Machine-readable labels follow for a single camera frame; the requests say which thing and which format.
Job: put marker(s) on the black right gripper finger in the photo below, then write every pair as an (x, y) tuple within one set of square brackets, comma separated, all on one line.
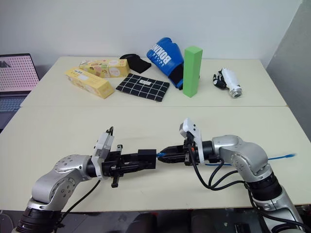
[(173, 159), (175, 150)]

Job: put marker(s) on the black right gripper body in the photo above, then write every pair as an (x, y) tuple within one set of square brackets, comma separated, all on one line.
[(188, 157)]

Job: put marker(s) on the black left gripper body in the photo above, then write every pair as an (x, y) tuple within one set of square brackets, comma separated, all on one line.
[(110, 166)]

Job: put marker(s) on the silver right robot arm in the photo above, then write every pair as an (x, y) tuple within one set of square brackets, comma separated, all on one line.
[(243, 150)]

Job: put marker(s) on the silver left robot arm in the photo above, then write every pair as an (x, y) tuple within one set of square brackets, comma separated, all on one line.
[(48, 184)]

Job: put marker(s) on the black pouch with white grid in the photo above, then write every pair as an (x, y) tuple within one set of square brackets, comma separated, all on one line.
[(143, 87)]

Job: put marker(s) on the green rectangular block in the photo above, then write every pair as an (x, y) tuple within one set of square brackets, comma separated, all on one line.
[(192, 72)]

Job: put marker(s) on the yellow carton with white label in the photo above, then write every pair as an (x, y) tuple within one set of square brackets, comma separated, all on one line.
[(90, 83)]

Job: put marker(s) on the yellow carton with food print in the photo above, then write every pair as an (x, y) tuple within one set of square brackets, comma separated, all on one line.
[(109, 68)]

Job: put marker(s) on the blue boxing glove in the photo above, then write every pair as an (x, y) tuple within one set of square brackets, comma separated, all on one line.
[(165, 55)]

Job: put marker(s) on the black fabric wrap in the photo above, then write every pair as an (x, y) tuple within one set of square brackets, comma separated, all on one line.
[(137, 63)]

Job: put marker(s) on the open laptop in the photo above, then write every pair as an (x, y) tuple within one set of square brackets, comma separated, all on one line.
[(14, 72)]

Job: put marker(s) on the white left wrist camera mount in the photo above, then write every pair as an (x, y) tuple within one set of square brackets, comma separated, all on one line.
[(103, 145)]

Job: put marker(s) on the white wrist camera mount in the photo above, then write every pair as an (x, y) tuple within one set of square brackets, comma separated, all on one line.
[(103, 145), (192, 128)]

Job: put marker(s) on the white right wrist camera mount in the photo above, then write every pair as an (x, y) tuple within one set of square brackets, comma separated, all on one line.
[(192, 128)]

